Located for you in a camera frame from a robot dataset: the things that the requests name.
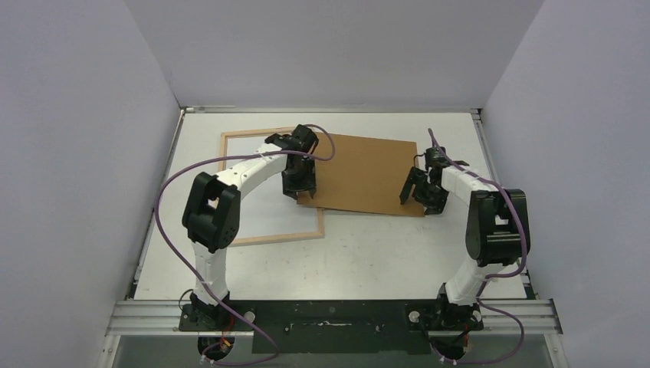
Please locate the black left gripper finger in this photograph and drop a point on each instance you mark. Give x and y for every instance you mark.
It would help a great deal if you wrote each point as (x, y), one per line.
(310, 184)
(291, 187)

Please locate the brown cardboard backing board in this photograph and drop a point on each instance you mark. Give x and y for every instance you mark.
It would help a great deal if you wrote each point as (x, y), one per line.
(365, 175)

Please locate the white wooden picture frame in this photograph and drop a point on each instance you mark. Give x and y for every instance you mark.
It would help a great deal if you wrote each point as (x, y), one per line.
(274, 236)

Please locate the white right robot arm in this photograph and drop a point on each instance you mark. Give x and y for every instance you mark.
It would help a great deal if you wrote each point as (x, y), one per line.
(497, 233)

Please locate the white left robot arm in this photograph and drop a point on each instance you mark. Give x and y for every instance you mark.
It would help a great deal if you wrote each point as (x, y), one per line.
(212, 213)

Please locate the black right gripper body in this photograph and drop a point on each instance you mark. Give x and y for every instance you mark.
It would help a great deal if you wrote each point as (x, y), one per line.
(421, 186)

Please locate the aluminium front rail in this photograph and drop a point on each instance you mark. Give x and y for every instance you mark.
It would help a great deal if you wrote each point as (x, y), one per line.
(162, 318)

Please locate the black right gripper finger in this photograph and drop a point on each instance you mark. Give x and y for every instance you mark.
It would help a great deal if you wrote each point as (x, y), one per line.
(412, 180)
(434, 202)

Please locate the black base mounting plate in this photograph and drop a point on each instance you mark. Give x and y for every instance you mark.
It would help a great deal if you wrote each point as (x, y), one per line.
(361, 326)

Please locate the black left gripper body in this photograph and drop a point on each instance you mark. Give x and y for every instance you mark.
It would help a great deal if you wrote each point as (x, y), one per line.
(306, 167)

